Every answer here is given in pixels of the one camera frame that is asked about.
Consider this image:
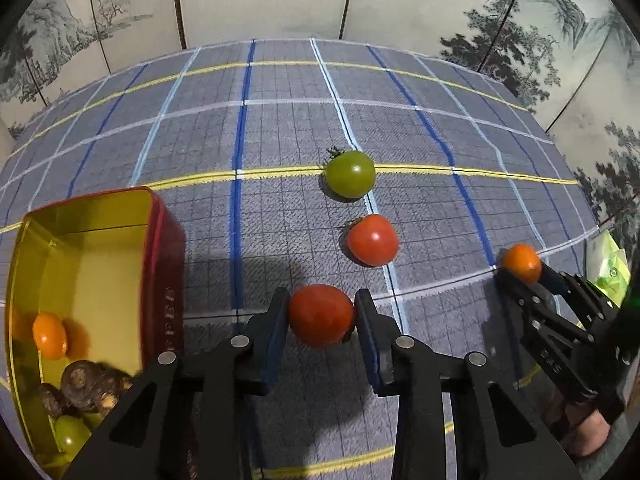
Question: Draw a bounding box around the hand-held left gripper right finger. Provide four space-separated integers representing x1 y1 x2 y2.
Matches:
354 288 583 480

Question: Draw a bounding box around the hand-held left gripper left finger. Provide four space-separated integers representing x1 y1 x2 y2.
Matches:
62 287 292 480

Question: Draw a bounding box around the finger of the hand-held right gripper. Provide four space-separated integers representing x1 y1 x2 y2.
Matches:
496 265 557 357
540 260 618 337

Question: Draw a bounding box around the orange kumquat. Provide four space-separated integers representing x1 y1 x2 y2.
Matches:
502 243 543 284

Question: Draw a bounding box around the red tomato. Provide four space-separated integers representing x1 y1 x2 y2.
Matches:
287 284 357 350
345 214 400 267

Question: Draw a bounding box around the red and gold tin box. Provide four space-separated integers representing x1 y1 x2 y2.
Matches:
4 186 187 471

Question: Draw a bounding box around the brown water chestnut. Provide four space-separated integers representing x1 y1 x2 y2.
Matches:
61 360 133 413

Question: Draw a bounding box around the large green fruit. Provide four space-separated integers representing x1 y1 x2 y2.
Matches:
52 412 101 456

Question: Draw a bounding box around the orange tomato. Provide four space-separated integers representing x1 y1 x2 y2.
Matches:
31 311 68 361

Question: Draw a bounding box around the person's right hand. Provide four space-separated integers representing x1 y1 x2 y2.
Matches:
552 395 613 461

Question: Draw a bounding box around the green tissue packet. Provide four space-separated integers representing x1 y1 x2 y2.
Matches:
585 229 632 308

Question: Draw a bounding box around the green tomato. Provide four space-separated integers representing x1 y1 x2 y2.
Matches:
325 146 377 199

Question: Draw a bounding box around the blue plaid tablecloth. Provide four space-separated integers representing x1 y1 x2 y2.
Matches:
0 37 601 480

